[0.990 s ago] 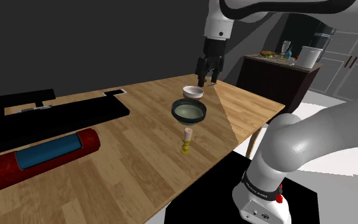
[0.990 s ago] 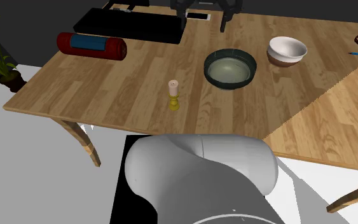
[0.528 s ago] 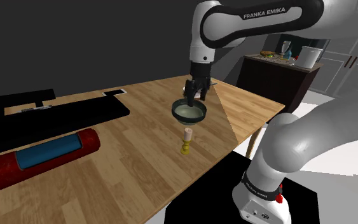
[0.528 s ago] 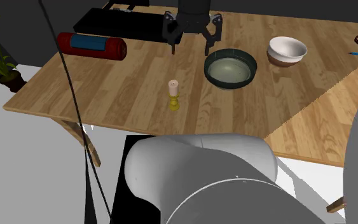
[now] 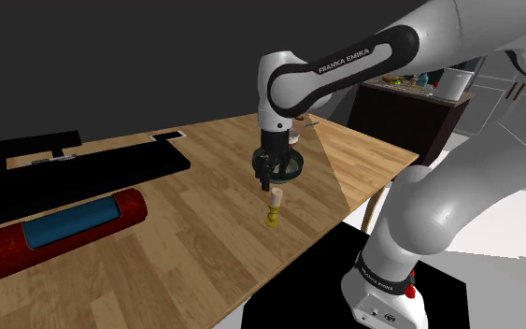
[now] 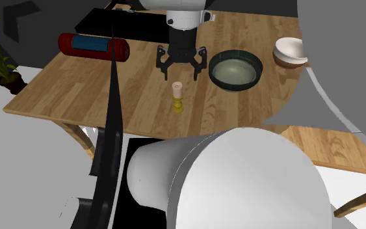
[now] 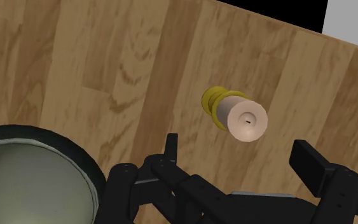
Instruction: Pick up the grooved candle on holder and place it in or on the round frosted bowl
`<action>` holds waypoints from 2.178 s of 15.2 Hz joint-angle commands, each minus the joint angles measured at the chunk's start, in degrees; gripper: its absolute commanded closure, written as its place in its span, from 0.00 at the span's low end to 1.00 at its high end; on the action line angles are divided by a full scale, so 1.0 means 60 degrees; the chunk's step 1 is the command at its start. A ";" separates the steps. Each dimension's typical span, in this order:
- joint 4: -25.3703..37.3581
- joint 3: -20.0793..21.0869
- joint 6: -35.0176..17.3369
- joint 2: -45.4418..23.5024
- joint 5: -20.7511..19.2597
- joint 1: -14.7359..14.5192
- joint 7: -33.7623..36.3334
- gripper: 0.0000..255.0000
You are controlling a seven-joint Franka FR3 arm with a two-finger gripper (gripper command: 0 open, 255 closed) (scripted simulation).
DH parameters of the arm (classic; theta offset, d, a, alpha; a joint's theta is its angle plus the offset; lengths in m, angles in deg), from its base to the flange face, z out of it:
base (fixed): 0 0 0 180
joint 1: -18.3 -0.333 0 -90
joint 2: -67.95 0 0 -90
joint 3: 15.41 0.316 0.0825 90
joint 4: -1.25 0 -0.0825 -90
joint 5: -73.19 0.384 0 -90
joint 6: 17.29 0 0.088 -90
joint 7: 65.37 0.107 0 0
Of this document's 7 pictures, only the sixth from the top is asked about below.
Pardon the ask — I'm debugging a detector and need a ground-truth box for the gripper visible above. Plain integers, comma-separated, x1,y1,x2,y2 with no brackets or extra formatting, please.
155,28,208,81

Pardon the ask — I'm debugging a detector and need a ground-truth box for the pink candle on yellow holder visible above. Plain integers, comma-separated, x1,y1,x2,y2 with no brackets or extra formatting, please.
171,81,185,114

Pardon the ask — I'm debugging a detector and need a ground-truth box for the dark green bowl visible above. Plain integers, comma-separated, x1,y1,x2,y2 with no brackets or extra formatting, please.
208,48,264,93

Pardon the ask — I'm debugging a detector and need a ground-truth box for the black flat box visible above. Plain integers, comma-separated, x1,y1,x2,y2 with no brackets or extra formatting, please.
74,7,173,44

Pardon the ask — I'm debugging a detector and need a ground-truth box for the red cylinder with blue panel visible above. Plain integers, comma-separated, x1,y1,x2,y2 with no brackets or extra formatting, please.
57,33,131,63

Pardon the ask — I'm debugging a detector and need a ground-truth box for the black tall thin object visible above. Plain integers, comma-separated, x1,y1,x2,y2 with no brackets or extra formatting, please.
70,18,124,229

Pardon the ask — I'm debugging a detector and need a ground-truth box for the white bowl with brown base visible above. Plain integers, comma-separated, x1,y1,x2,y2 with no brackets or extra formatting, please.
272,36,309,69

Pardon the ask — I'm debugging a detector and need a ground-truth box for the wooden table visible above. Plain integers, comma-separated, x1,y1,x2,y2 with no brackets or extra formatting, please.
2,0,366,219

